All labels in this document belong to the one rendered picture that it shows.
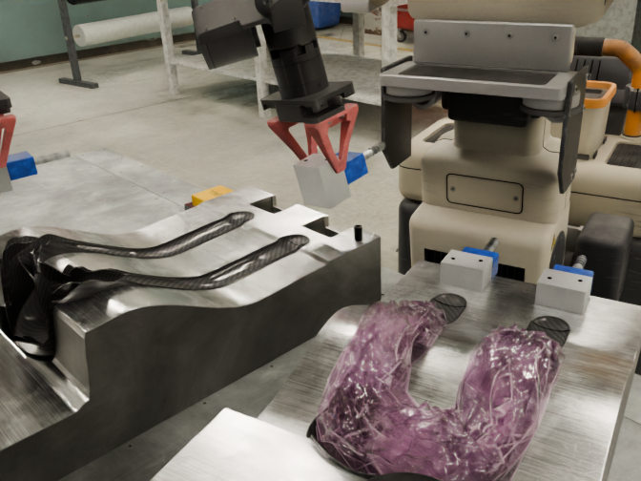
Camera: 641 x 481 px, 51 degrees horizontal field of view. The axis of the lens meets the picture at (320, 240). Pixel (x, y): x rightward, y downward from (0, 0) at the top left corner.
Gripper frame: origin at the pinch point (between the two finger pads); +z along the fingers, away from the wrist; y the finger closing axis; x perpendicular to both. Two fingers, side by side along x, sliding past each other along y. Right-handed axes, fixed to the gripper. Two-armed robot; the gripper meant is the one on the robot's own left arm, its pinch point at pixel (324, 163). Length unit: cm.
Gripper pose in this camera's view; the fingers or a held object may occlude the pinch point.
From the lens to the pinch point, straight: 82.8
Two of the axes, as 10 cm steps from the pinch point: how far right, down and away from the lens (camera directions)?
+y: 6.5, 1.7, -7.4
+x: 7.2, -4.5, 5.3
